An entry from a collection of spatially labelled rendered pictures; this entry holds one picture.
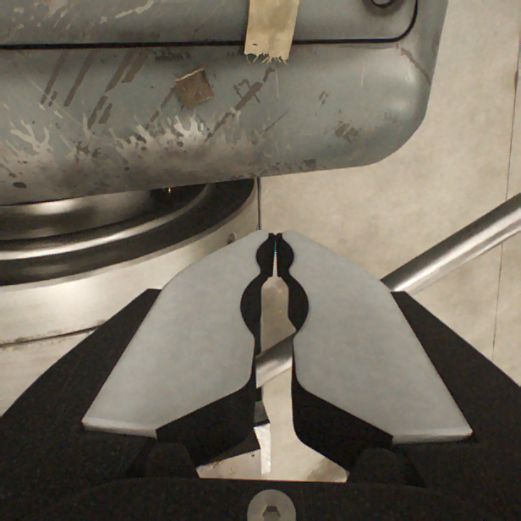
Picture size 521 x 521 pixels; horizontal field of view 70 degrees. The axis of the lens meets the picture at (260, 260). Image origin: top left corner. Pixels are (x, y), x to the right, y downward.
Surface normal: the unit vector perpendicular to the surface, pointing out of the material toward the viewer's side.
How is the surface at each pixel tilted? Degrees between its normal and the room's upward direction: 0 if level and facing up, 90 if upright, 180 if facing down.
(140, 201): 32
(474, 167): 0
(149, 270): 22
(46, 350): 2
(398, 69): 4
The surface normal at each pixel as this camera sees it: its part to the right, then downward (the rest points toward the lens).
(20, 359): 0.18, 0.50
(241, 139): 0.26, 0.82
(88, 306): 0.43, 0.45
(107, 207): 0.62, 0.40
